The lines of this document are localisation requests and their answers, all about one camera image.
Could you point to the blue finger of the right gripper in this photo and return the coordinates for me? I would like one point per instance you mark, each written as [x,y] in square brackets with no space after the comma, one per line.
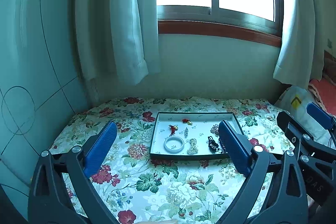
[302,139]
[326,120]

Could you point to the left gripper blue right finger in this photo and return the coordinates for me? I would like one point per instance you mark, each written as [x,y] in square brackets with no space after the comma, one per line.
[286,200]

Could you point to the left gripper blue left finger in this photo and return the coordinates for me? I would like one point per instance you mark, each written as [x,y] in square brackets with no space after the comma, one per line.
[49,201]

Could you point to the pearl flower brooch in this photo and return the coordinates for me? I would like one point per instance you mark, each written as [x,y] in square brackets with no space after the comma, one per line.
[215,130]

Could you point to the silver rhinestone brooch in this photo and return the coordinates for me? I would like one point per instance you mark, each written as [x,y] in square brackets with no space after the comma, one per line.
[186,132]

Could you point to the white jade bangle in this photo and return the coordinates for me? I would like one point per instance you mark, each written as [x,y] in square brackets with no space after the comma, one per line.
[174,144]

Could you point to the red knot gold charm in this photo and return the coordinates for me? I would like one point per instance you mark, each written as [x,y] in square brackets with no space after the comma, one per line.
[187,121]

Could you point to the red cord gold charm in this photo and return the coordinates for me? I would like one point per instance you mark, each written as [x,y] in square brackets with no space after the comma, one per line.
[173,129]

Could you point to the dark green jewelry tray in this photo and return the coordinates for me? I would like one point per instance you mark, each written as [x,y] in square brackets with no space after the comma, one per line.
[200,143]

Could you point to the pink blanket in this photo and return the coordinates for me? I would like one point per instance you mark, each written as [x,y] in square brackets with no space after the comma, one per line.
[324,94]

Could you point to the white patterned pillow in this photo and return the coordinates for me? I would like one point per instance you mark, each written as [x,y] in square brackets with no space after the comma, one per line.
[294,100]

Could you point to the brown plush toy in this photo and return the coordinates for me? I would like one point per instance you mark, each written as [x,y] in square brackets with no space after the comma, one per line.
[330,69]

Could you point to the floral bed cover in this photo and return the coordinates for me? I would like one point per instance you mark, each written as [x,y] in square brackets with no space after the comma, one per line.
[137,188]

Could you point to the right white curtain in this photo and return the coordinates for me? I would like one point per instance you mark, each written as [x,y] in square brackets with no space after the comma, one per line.
[300,58]

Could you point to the white curtain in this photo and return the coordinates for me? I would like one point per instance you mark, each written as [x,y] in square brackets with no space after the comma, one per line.
[300,58]
[117,38]

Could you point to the wooden window sill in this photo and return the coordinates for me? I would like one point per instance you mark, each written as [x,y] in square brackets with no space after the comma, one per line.
[183,27]

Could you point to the left white curtain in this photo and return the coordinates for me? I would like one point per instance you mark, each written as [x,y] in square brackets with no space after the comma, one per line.
[117,38]

